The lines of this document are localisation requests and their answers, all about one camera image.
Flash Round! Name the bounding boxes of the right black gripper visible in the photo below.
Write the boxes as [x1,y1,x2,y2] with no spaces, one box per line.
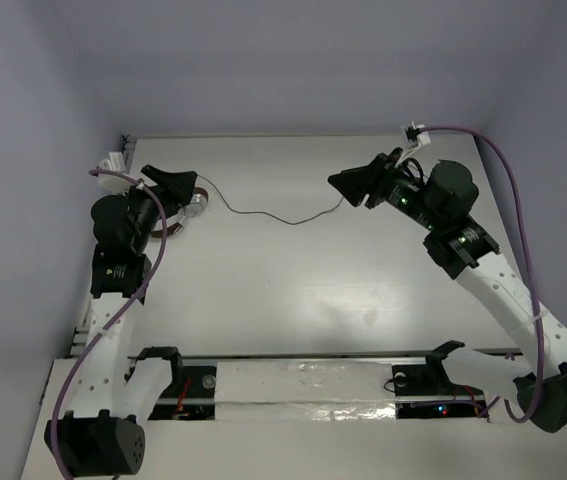
[329,146,443,232]

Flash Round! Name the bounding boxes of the thin black headphone cable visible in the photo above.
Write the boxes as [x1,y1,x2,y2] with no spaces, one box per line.
[197,175,346,227]

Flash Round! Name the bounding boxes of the brown silver headphones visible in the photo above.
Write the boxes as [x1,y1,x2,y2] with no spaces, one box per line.
[152,187,209,237]

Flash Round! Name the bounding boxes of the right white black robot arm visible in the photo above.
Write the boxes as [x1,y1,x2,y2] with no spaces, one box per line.
[328,149,567,433]

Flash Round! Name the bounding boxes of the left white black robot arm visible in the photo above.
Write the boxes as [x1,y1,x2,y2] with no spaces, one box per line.
[44,165,207,479]

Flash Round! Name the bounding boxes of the silver taped base panel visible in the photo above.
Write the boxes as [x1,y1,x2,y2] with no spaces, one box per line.
[214,360,396,422]

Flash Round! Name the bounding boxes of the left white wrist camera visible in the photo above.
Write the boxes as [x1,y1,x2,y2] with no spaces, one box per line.
[96,152,132,194]

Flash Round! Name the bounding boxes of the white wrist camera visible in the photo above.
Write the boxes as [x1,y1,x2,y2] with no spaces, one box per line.
[96,152,132,194]
[398,121,431,164]

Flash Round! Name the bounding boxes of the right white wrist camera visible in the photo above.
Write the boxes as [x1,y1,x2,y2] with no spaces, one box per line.
[398,121,431,164]

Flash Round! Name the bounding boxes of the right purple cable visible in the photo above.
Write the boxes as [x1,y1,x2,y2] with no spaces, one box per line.
[415,125,544,424]

